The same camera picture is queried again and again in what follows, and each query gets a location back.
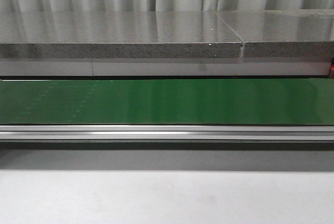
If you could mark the green conveyor belt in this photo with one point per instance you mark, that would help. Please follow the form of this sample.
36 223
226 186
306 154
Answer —
277 101

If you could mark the grey stone slab right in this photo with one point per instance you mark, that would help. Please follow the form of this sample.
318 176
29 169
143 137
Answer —
300 35

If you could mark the grey stone slab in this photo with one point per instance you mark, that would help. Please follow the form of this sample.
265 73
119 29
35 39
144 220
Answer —
300 35
185 34

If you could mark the grey stone slab left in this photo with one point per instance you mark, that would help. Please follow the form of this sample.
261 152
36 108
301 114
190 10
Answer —
185 34

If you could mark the aluminium conveyor frame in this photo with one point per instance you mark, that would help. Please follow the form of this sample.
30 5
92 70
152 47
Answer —
193 134

